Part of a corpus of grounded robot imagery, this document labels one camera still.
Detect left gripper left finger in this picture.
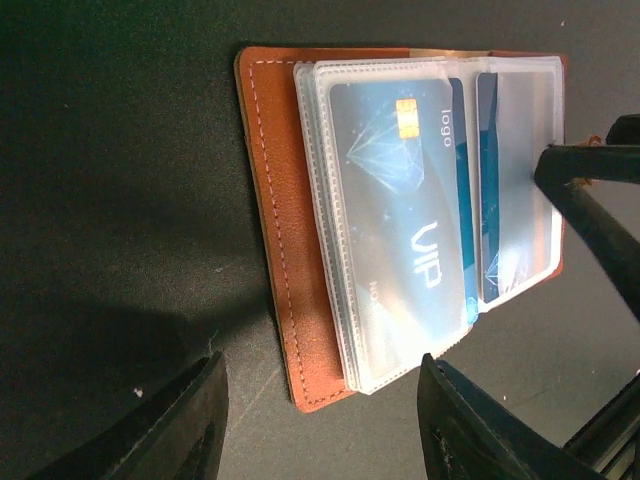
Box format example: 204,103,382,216
31,352,228,479

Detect brown leather card holder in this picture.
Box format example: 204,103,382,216
233,46,571,414

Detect dropped blue credit card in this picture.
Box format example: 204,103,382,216
329,79,466,381

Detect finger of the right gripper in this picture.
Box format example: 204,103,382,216
534,146,639,317

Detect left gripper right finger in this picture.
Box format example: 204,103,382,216
417,354,603,479

